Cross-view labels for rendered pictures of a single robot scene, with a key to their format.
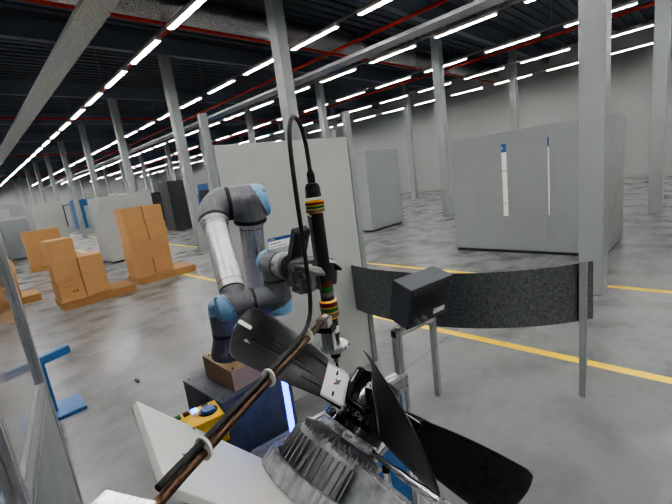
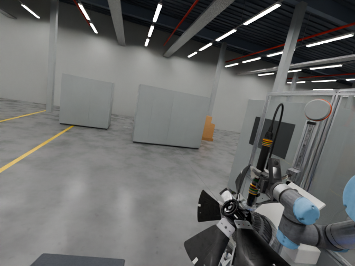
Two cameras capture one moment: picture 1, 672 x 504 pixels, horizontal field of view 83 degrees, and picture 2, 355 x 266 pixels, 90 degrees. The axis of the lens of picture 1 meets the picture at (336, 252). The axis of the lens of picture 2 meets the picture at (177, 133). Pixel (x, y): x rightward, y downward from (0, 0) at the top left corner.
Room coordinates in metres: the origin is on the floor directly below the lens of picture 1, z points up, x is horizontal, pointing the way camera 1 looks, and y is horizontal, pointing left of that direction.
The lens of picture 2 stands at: (1.84, 0.04, 1.77)
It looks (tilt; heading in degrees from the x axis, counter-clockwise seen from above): 11 degrees down; 207
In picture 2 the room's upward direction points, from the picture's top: 11 degrees clockwise
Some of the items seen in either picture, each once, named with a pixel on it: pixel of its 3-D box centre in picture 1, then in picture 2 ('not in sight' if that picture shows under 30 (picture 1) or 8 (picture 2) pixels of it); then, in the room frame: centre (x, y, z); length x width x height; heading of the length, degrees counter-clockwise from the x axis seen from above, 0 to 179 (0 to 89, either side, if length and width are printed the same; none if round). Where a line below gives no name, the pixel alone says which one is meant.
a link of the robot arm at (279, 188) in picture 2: (285, 265); (284, 193); (1.03, 0.14, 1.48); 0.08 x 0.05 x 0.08; 124
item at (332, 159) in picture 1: (303, 259); not in sight; (2.90, 0.26, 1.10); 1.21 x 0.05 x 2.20; 124
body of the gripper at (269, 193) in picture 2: (301, 271); (271, 185); (0.96, 0.10, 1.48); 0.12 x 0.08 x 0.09; 34
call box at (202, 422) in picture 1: (196, 432); not in sight; (1.01, 0.48, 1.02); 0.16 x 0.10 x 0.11; 124
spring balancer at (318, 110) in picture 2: not in sight; (317, 110); (0.20, 0.29, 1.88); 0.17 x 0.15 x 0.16; 34
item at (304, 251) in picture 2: not in sight; (298, 247); (0.39, 0.41, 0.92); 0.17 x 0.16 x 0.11; 124
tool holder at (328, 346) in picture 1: (330, 331); (251, 198); (0.86, 0.04, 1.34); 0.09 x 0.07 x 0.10; 159
